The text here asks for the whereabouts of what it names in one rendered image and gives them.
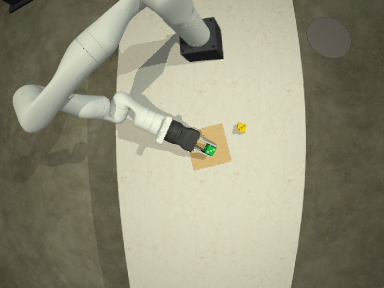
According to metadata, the green die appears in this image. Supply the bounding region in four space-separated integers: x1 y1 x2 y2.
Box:
203 144 216 156

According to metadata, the yellow die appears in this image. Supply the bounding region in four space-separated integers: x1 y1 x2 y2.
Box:
237 123 246 133

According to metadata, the tan square mat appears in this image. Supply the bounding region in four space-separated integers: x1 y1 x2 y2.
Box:
190 123 231 170

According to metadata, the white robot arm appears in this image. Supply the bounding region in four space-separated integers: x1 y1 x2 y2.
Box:
13 0 210 133

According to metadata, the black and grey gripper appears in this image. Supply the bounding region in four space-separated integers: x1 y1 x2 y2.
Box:
147 113 216 157

